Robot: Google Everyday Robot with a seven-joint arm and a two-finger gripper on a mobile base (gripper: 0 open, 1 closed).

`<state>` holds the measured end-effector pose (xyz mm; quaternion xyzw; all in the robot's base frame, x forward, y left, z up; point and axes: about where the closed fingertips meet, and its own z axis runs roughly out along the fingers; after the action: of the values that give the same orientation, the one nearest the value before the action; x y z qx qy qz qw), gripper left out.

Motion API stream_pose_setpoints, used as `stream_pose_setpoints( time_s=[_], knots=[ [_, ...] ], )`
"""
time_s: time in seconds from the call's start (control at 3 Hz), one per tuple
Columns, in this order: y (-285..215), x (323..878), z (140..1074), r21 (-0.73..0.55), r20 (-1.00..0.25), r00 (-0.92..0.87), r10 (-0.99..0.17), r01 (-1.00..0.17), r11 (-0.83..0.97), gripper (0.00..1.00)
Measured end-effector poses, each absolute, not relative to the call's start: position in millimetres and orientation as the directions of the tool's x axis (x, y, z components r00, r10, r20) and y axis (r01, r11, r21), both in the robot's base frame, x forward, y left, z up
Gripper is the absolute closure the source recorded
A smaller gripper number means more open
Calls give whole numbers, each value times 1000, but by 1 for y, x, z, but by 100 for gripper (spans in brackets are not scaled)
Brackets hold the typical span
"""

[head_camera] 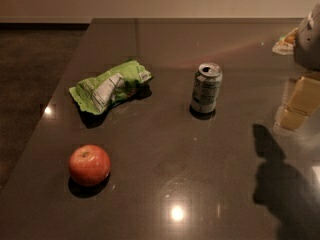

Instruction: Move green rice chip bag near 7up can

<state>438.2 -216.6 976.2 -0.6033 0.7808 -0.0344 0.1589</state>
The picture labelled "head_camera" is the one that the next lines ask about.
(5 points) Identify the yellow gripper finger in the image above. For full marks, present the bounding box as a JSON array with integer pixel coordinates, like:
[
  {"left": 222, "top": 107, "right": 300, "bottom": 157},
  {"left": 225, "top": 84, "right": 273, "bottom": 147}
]
[{"left": 277, "top": 71, "right": 320, "bottom": 131}]

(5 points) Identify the green rice chip bag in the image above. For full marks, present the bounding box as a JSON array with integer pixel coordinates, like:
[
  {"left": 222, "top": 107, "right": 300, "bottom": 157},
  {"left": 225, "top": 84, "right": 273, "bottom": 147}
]
[{"left": 69, "top": 60, "right": 153, "bottom": 115}]

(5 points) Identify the silver 7up can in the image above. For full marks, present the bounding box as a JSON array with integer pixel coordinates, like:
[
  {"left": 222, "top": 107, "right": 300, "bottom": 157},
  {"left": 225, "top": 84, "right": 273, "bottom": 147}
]
[{"left": 191, "top": 63, "right": 223, "bottom": 114}]

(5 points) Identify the pale snack packet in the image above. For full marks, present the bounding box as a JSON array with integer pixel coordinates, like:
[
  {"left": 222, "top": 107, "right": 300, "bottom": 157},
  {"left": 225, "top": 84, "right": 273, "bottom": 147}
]
[{"left": 272, "top": 28, "right": 298, "bottom": 55}]

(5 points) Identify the red apple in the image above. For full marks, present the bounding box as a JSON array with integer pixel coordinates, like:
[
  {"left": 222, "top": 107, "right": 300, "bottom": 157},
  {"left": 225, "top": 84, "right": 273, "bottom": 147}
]
[{"left": 68, "top": 145, "right": 111, "bottom": 187}]

